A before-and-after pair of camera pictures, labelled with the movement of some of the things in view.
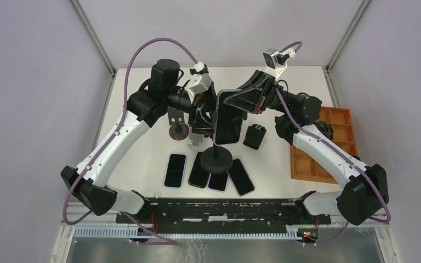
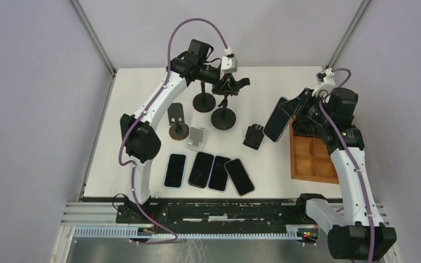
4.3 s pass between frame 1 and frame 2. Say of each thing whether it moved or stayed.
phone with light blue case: stayed
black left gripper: moved
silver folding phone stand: stayed
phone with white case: stayed
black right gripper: moved
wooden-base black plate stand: stayed
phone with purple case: stayed
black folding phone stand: stayed
